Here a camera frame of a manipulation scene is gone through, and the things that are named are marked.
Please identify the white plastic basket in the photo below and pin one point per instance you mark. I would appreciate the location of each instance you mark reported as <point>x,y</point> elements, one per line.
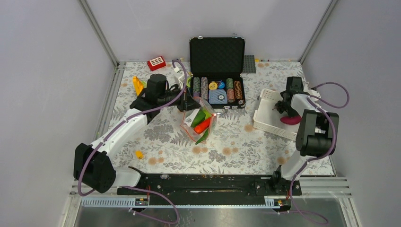
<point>267,119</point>

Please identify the purple sweet potato toy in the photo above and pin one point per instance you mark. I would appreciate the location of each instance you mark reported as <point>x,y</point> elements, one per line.
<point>291,120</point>

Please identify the yellow toy block cart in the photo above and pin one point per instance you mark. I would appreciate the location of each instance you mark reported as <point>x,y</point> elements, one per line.
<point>138,85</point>

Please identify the black mounting base plate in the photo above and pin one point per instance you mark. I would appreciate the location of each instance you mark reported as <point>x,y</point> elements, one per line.
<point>197,189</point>

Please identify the small yellow toy piece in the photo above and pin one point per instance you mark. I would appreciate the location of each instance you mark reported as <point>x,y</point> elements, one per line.
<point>139,154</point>

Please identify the black grape bunch toy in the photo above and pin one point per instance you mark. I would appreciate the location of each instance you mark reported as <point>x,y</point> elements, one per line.
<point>280,106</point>

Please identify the clear zip top bag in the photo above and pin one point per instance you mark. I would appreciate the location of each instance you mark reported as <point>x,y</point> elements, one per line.
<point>189,115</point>

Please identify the black poker chip case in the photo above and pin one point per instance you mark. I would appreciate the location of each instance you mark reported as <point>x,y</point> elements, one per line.
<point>217,64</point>

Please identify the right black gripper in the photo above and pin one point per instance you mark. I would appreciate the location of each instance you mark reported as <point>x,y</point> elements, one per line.
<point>291,112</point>

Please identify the green chili pepper toy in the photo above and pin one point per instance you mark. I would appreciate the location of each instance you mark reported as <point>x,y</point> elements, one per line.
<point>204,137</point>

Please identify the grey lego baseplate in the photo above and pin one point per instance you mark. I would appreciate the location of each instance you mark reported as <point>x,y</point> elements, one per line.
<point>249,64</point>

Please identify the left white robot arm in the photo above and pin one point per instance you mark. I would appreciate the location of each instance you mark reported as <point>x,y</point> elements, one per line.
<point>93,163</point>

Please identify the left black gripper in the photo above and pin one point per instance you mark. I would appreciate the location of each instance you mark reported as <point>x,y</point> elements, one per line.
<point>187,101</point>

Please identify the red white toy block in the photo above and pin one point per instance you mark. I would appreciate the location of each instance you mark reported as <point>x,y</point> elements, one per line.
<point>156,63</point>

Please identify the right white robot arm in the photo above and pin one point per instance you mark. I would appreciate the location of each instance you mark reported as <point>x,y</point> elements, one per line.
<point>315,139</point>

